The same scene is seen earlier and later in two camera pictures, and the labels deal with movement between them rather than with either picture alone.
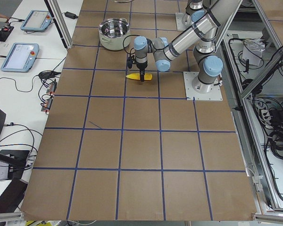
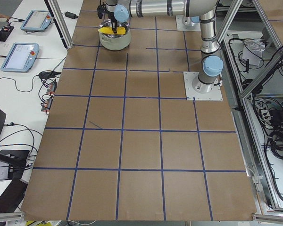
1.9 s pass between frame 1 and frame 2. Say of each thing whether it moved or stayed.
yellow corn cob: moved
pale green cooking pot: stayed
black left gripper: moved
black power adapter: stayed
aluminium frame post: stayed
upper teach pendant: stayed
